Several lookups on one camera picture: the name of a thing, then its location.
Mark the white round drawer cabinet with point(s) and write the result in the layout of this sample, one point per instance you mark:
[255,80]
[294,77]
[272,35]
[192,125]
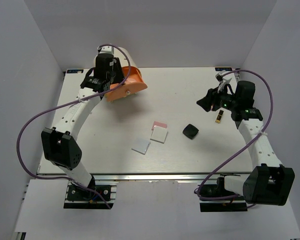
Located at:
[126,62]

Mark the pink square palette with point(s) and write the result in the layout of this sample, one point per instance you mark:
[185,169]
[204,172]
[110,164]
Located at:
[158,124]

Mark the right blue table sticker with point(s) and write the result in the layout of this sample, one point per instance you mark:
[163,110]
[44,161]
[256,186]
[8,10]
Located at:
[220,69]

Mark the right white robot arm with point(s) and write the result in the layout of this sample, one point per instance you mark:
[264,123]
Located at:
[270,181]

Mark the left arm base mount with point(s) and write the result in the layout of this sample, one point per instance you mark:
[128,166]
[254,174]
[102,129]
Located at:
[101,198]

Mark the black square compact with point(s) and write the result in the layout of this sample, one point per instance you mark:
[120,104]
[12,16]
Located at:
[190,131]

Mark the gold black lipstick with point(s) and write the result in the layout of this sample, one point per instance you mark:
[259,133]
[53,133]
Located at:
[219,116]

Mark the blue table sticker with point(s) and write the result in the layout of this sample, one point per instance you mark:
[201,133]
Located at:
[220,69]
[74,71]

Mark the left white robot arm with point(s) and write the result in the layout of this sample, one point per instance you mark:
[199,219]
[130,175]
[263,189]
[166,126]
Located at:
[60,142]

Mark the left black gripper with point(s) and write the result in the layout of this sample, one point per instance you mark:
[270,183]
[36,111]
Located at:
[117,66]

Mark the peach top drawer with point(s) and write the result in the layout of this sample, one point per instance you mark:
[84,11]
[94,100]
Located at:
[132,85]

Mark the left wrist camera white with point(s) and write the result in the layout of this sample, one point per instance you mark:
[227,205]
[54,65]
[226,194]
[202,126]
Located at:
[107,49]

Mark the light blue square palette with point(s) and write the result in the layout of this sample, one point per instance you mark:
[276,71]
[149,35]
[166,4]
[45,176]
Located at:
[141,145]

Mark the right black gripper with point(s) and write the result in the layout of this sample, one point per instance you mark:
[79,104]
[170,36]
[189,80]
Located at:
[212,97]

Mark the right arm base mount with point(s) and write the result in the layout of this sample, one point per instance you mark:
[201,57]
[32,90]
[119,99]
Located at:
[219,200]

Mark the left blue table sticker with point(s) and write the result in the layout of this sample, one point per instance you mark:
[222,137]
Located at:
[74,71]

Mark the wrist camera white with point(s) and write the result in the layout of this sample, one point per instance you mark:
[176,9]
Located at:
[107,49]
[222,79]

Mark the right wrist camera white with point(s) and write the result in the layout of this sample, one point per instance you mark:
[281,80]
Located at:
[222,79]

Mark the white square palette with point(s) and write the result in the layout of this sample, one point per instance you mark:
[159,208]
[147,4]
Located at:
[159,134]

